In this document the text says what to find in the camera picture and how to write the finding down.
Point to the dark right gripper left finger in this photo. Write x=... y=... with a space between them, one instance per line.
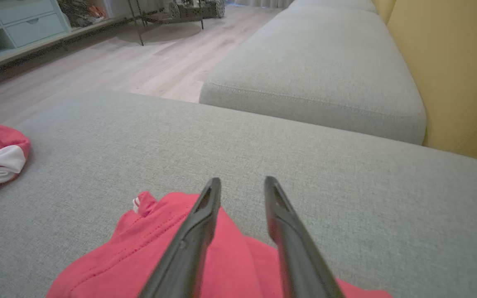
x=184 y=260

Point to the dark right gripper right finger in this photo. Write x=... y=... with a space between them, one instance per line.
x=300 y=269

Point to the red white lettered shorts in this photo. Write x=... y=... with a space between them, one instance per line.
x=131 y=256

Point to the grey sofa chaise seat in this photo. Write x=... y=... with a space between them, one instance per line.
x=346 y=186

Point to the grey sofa seat cushion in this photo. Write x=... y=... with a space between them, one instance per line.
x=313 y=62

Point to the round grey coffee table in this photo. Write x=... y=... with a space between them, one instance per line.
x=137 y=20

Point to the yellow sofa back cushion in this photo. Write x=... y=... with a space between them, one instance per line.
x=449 y=74

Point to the white wheeled background robot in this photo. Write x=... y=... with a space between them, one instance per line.
x=205 y=8

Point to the dark clutter pile in cabinet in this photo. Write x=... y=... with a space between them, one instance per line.
x=79 y=12

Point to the pale green TV cabinet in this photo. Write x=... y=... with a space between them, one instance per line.
x=35 y=27

